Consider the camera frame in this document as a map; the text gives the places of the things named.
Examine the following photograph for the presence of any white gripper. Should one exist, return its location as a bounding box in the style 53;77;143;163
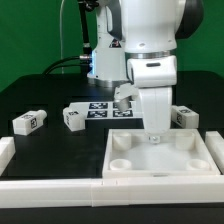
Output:
127;56;177;144

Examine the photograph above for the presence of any white square tabletop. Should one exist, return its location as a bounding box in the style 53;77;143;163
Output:
102;129;220;178

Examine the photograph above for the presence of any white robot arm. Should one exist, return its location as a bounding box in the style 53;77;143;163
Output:
78;0;204;144

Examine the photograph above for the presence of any white front fence bar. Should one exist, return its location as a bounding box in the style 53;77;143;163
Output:
0;176;224;208

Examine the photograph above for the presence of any white fence bar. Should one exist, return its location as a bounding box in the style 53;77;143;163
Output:
0;137;16;176
0;176;224;208
205;131;224;175

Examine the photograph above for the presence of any white right fence bar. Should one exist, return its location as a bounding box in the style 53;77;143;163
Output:
205;131;224;175

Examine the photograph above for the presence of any white fiducial marker sheet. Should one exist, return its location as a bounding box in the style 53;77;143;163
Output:
69;101;142;120

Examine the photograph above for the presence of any white left fence bar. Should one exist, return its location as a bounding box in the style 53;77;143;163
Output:
0;137;16;176

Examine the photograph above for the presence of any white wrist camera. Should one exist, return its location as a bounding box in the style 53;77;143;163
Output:
114;83;138;112

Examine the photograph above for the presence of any black cable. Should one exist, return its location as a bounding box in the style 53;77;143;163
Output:
42;0;98;76

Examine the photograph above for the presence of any grey thin cable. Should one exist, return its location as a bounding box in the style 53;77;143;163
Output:
59;0;66;75

